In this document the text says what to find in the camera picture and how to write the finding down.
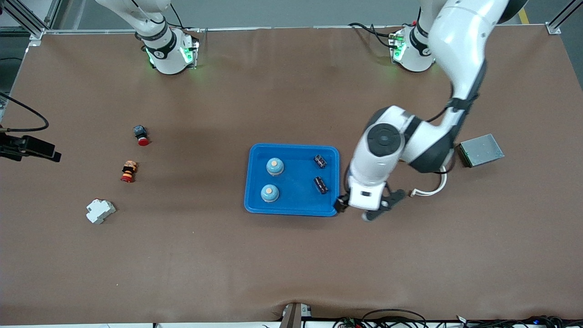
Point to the blue plastic tray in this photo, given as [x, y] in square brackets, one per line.
[296, 200]

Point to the red yellow push button switch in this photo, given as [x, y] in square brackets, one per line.
[128, 172]

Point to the blue call bell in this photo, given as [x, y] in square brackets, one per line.
[269, 193]
[274, 167]

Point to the white circuit breaker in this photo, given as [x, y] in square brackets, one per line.
[100, 212]

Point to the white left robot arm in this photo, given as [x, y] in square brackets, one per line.
[387, 155]

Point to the grey metal power supply box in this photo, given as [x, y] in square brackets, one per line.
[480, 150]

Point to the dark brown electrolytic capacitor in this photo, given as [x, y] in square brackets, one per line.
[321, 185]

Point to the small black connector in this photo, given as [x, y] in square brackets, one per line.
[320, 161]

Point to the red emergency stop button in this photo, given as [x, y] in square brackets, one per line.
[142, 136]

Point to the aluminium frame post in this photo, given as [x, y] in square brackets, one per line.
[50, 13]
[553, 28]

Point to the white curved plastic strip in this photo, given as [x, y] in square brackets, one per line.
[442, 182]

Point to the aluminium table edge rail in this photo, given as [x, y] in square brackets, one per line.
[273, 28]

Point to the metal table edge bracket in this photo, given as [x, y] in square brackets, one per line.
[294, 316]

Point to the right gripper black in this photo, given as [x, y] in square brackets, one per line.
[13, 146]

